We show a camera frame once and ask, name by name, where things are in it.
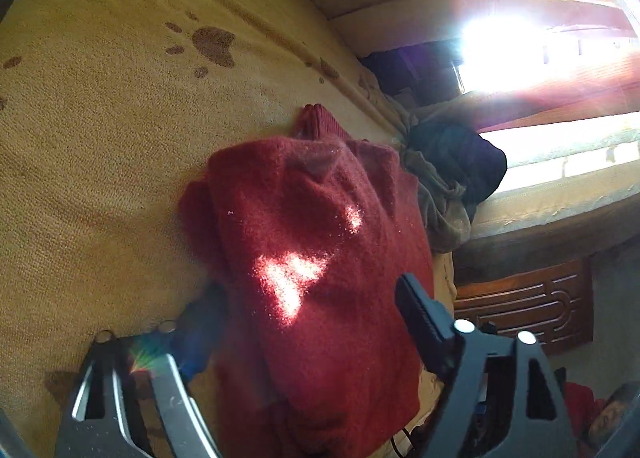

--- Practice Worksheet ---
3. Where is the brown wooden door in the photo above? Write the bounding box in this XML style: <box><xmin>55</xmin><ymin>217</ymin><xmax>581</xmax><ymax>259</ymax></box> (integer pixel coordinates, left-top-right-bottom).
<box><xmin>452</xmin><ymin>259</ymin><xmax>595</xmax><ymax>356</ymax></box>

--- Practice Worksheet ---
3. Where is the orange curtain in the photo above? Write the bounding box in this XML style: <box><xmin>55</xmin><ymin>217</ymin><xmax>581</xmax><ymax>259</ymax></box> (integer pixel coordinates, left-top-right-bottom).
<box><xmin>472</xmin><ymin>58</ymin><xmax>640</xmax><ymax>135</ymax></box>

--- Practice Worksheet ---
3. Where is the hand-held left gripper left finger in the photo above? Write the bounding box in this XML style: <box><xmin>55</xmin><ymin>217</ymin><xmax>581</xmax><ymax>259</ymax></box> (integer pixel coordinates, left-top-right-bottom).
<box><xmin>54</xmin><ymin>288</ymin><xmax>228</xmax><ymax>458</ymax></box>

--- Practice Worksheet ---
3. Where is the grey cloth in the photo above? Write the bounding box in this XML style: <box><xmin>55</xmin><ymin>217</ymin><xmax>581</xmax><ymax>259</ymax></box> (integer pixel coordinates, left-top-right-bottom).
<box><xmin>380</xmin><ymin>95</ymin><xmax>475</xmax><ymax>255</ymax></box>

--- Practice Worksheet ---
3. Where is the yellow paw print blanket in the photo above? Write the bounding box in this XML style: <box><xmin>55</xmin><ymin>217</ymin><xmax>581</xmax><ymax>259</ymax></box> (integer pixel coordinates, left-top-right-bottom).
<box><xmin>0</xmin><ymin>0</ymin><xmax>457</xmax><ymax>458</ymax></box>

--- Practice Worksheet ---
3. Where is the black cloth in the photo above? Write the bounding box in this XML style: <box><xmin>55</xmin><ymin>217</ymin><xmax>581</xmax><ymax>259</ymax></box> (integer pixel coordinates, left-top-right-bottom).
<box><xmin>407</xmin><ymin>120</ymin><xmax>509</xmax><ymax>205</ymax></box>

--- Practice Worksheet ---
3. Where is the beige bed end board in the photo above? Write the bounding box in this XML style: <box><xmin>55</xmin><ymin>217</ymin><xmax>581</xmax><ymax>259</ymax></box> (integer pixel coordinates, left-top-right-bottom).
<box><xmin>452</xmin><ymin>178</ymin><xmax>640</xmax><ymax>271</ymax></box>

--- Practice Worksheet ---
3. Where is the black cable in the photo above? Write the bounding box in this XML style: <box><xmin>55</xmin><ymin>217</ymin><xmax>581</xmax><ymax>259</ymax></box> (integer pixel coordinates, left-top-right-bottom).
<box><xmin>391</xmin><ymin>428</ymin><xmax>426</xmax><ymax>458</ymax></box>

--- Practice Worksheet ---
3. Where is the dark bedside cabinet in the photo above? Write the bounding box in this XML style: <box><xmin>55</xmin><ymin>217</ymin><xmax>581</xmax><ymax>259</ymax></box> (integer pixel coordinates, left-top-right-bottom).
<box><xmin>359</xmin><ymin>40</ymin><xmax>463</xmax><ymax>106</ymax></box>

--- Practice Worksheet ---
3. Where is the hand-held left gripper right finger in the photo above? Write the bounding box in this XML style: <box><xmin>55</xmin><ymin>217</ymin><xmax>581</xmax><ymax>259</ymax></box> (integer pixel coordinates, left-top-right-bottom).
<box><xmin>394</xmin><ymin>274</ymin><xmax>577</xmax><ymax>458</ymax></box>

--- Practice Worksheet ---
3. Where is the red knit sweater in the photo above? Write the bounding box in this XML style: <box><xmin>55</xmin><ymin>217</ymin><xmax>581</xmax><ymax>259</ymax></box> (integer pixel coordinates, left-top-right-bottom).
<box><xmin>177</xmin><ymin>104</ymin><xmax>437</xmax><ymax>458</ymax></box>

